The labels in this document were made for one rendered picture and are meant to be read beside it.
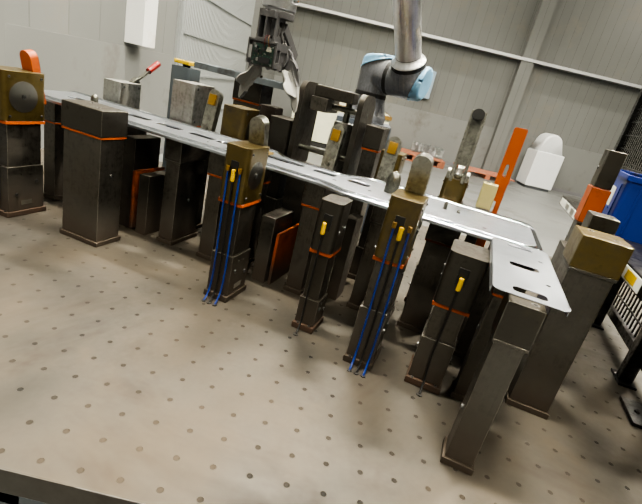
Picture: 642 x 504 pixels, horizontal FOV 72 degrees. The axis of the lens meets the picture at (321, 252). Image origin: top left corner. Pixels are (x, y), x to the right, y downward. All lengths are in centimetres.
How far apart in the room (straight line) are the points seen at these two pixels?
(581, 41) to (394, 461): 1199
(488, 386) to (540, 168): 1088
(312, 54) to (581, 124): 660
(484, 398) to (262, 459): 33
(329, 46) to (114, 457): 1107
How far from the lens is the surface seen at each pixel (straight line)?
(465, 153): 115
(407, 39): 156
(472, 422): 73
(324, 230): 86
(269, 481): 66
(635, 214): 115
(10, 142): 135
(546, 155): 1150
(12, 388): 79
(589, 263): 88
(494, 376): 69
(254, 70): 112
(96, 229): 121
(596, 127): 1272
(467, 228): 91
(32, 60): 137
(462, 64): 1164
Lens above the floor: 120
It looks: 21 degrees down
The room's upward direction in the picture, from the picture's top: 14 degrees clockwise
